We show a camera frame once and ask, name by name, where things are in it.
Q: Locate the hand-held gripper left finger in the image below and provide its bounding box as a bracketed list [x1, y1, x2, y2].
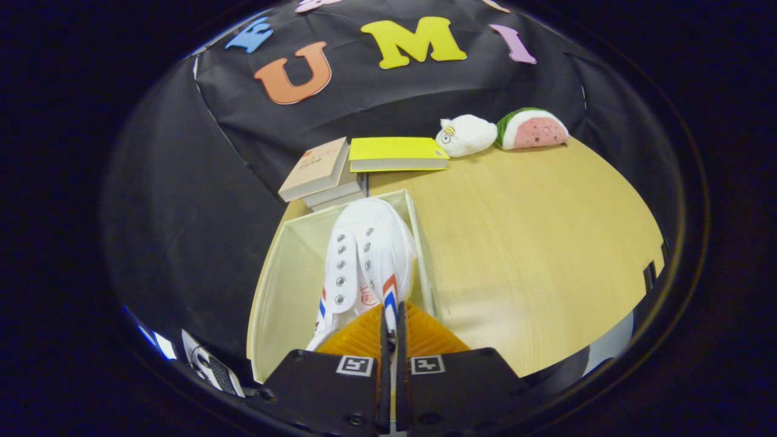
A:
[261, 302, 391, 435]

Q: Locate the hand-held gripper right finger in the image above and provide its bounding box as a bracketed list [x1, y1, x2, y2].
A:
[396, 300, 529, 435]

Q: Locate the pale green fabric storage box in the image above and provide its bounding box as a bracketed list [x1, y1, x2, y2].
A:
[246, 189, 439, 384]

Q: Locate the white striped canvas shoe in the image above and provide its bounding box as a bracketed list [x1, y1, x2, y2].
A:
[305, 197, 418, 353]

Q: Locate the open laptop computer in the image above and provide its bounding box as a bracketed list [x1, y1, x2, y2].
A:
[137, 325, 245, 398]

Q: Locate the grey edged book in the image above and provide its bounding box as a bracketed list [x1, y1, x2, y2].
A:
[311, 188, 366, 212]

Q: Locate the thin white book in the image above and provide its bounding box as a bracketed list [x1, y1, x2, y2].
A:
[302, 176, 362, 208]

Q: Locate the beige paperback book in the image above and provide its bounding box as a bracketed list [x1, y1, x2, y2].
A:
[278, 137, 351, 203]

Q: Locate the yellow book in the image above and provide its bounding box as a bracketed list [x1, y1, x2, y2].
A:
[348, 137, 450, 173]

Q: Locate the white plush toy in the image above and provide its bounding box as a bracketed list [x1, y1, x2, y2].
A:
[435, 114, 498, 158]

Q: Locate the black backdrop cloth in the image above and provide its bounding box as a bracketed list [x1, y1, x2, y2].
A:
[103, 0, 674, 365]

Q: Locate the watermelon slice plush toy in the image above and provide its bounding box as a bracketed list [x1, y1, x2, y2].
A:
[495, 107, 570, 151]

